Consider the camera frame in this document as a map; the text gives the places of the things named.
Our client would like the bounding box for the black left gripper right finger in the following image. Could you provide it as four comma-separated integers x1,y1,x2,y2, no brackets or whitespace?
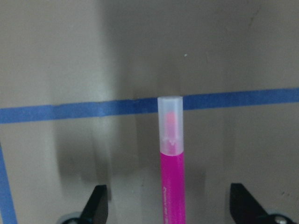
229,183,276,224

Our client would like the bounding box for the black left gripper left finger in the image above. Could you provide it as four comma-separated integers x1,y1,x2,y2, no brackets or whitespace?
78,185,108,224

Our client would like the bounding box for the pink highlighter pen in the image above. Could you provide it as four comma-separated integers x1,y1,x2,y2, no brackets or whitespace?
157,96,186,224

